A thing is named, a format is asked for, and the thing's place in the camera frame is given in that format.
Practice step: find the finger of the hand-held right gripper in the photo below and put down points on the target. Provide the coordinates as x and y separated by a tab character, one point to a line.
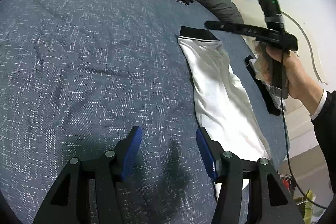
223	26

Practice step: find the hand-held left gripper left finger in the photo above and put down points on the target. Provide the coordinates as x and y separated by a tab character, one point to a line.
131	153

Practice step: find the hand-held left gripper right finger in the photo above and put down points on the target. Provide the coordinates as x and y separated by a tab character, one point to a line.
207	155

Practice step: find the white polo shirt black trim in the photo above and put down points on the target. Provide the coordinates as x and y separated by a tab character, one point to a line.
223	98

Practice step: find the person's right forearm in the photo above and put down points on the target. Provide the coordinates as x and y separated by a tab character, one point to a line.
326	134

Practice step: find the person's right hand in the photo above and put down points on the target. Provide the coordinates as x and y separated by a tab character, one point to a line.
302	77

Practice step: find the folded black garment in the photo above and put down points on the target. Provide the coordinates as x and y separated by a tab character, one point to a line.
267	100

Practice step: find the cream tufted headboard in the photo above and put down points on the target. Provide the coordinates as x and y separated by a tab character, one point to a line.
302	129

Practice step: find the bed with blue sheet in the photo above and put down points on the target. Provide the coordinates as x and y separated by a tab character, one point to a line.
92	56

